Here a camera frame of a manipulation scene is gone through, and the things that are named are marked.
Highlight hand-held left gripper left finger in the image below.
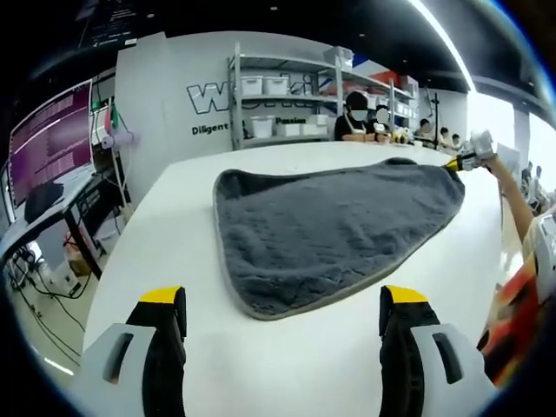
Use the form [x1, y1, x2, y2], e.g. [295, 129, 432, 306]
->
[80, 285, 188, 417]

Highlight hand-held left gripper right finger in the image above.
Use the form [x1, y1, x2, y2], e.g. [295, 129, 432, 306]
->
[379, 284, 499, 417]

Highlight grey towel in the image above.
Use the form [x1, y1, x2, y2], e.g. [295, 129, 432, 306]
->
[212, 156, 466, 322]

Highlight black upright stand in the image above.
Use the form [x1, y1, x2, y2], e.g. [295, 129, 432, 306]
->
[423, 86, 442, 151]

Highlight grey metal shelving rack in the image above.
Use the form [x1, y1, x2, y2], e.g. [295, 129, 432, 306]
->
[338, 69, 418, 131]
[228, 42, 344, 151]

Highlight white table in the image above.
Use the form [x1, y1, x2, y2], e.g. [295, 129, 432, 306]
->
[82, 139, 505, 417]

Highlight ceiling light strip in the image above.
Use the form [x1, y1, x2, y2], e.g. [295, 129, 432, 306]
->
[410, 0, 479, 92]

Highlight cardboard box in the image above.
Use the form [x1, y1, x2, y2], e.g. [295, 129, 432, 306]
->
[64, 249, 95, 277]

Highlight white chest device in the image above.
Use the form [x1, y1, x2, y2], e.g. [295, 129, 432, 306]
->
[532, 215, 556, 301]

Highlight person's patterned yellow shirt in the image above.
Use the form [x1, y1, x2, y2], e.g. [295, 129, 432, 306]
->
[477, 208, 556, 387]

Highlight translucent lidded storage bin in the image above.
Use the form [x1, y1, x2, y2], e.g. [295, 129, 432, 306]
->
[324, 46, 355, 70]

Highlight white side desk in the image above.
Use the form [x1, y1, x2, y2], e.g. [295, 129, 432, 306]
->
[0, 173, 108, 279]

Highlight white pole stand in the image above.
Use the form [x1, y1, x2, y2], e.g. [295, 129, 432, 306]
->
[110, 97, 136, 218]

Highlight black bag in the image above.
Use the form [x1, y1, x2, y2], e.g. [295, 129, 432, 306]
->
[23, 181, 65, 221]

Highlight metal shelf with white bins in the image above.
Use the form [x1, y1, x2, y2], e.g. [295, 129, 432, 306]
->
[241, 74, 418, 136]

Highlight monitor with purple screen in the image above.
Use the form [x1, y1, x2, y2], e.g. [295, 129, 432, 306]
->
[8, 80, 95, 208]

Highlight small red green flag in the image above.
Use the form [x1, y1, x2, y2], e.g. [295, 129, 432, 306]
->
[110, 99, 127, 129]

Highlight black floor cables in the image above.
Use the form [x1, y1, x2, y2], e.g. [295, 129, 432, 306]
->
[8, 242, 88, 361]

